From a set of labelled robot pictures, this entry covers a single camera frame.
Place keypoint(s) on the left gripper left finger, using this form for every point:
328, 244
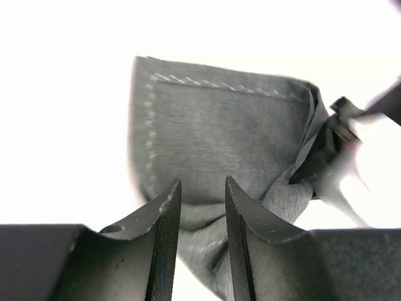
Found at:
132, 259

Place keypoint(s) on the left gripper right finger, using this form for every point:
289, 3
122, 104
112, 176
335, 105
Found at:
272, 259

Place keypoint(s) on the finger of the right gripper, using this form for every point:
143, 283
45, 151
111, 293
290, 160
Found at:
386, 103

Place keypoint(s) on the grey cloth napkin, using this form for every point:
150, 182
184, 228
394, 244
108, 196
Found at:
202, 124

